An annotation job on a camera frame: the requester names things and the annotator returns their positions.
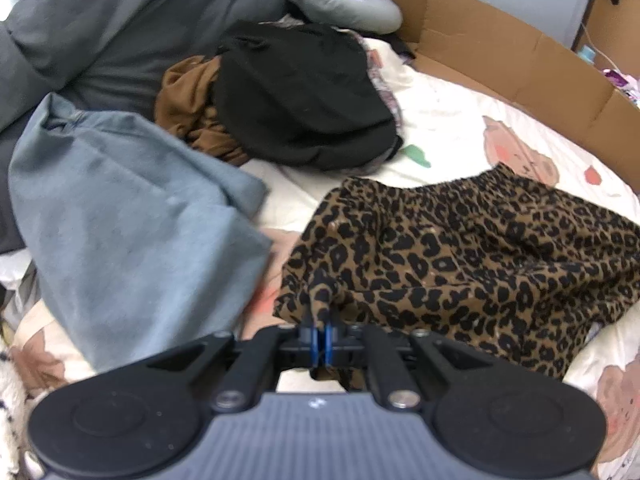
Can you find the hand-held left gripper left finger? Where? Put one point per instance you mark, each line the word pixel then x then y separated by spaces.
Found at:
pixel 312 347

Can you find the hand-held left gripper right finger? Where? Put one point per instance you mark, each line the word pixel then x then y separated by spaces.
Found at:
pixel 328 347

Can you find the leopard print skirt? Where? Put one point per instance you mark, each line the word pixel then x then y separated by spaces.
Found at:
pixel 450 260

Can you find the dark crumpled clothes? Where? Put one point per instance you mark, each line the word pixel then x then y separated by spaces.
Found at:
pixel 401 45

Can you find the blue-grey garment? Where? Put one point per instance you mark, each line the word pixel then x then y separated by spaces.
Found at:
pixel 125 220

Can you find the black garment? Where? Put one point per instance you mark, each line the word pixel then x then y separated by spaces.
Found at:
pixel 300 95

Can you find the cream bear print bed sheet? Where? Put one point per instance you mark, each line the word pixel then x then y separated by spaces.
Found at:
pixel 450 110

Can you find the floral patterned garment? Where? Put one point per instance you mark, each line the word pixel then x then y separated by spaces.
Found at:
pixel 382 85

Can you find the brown garment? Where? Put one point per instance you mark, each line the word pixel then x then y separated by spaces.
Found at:
pixel 185 100

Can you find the black spotted white blanket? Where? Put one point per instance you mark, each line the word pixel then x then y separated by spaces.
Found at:
pixel 12 410

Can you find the flat cardboard sheet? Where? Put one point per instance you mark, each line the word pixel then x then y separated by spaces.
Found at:
pixel 500 45

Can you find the dark grey pillow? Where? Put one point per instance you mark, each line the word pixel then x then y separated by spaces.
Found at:
pixel 110 30

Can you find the blue capped bottle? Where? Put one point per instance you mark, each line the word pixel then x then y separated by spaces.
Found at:
pixel 586 53

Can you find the upright cardboard panel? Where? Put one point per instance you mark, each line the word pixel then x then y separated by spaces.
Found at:
pixel 607 5

